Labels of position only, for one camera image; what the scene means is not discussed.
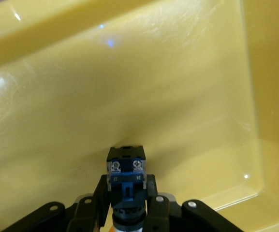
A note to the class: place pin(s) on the yellow push button switch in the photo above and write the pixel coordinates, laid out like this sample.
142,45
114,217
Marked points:
126,178

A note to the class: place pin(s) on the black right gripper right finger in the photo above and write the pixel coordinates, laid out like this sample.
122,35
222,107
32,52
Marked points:
153,207

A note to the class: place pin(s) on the yellow plastic tray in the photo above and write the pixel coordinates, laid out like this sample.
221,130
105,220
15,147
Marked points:
139,96

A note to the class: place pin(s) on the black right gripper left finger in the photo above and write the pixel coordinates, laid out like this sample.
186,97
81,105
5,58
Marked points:
100,198

